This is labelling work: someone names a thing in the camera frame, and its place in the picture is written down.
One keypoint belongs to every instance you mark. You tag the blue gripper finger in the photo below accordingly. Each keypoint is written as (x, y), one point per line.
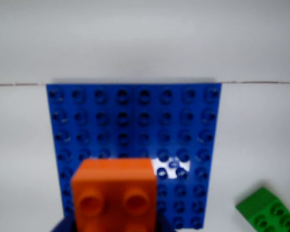
(62, 227)
(164, 224)

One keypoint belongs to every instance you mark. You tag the orange 2x4 block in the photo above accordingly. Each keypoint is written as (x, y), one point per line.
(113, 191)

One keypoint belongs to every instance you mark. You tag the green 2x4 block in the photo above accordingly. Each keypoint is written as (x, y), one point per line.
(263, 207)

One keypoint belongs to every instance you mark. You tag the white board under blocks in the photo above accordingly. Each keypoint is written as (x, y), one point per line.
(14, 145)

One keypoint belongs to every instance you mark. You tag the empty white board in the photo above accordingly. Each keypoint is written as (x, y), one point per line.
(135, 41)

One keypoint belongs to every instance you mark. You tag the blue 8x8 base plate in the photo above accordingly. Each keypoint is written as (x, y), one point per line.
(135, 120)

